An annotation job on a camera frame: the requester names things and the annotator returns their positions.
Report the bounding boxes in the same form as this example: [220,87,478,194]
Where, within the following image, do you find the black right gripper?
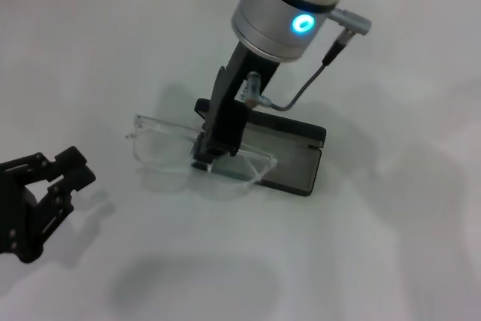
[191,41,281,166]

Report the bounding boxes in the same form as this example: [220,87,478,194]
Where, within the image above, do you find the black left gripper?
[0,146,97,265]

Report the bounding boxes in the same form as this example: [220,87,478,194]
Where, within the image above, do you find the clear white glasses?
[124,114,279,191]

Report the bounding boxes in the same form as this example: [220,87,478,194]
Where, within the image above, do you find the black glasses case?
[191,98,327,198]

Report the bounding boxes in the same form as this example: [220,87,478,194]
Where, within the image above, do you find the right gripper cable with plug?
[244,8,373,112]

